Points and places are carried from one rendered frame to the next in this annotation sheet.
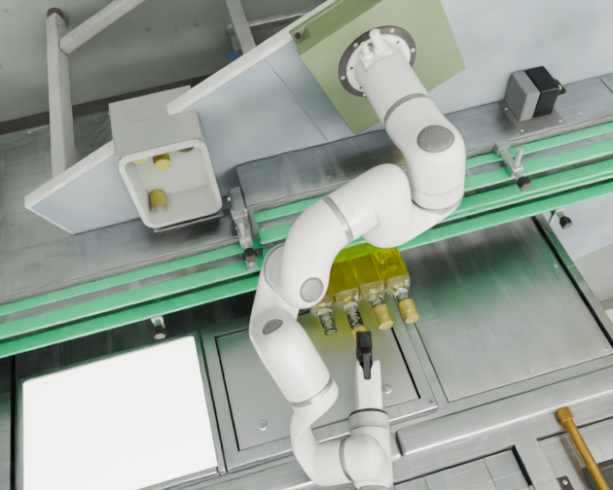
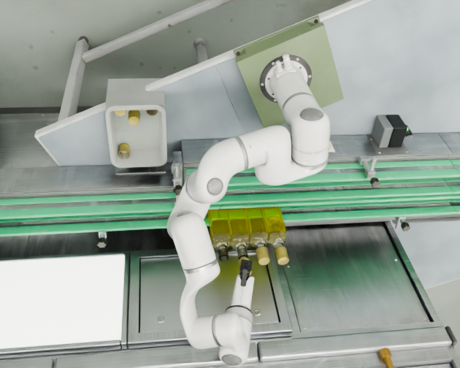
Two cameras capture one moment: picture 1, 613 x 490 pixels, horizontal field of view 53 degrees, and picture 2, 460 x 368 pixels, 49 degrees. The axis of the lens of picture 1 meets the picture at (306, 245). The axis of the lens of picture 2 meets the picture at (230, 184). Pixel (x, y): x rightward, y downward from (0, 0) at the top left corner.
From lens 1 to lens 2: 0.40 m
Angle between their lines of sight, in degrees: 15
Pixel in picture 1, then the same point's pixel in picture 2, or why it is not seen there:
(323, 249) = (227, 163)
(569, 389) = (391, 336)
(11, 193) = (20, 148)
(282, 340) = (188, 220)
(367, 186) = (263, 133)
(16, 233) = not seen: hidden behind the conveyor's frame
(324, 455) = (201, 322)
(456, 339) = (315, 293)
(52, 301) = (33, 203)
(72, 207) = (65, 144)
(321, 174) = not seen: hidden behind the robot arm
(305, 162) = not seen: hidden behind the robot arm
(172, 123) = (147, 95)
